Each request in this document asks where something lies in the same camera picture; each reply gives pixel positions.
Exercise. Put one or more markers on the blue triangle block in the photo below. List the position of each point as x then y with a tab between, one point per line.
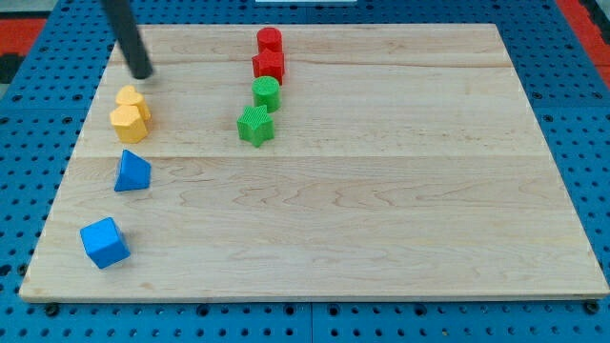
132	173

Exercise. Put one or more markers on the blue cube block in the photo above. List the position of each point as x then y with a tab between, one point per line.
104	243

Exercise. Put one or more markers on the light wooden board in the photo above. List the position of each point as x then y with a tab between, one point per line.
407	165

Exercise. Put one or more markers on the green star block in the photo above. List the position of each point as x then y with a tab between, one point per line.
255	125

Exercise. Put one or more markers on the green cylinder block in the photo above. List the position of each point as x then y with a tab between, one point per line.
267	92

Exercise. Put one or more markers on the red star block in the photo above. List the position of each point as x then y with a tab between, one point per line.
269	63

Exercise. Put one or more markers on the red cylinder block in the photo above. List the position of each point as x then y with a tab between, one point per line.
269	38

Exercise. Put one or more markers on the yellow hexagon block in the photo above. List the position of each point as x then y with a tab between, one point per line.
128	124

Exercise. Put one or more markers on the yellow heart block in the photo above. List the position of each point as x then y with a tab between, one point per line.
129	96

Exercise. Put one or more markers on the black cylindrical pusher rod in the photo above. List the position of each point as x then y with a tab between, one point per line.
124	27

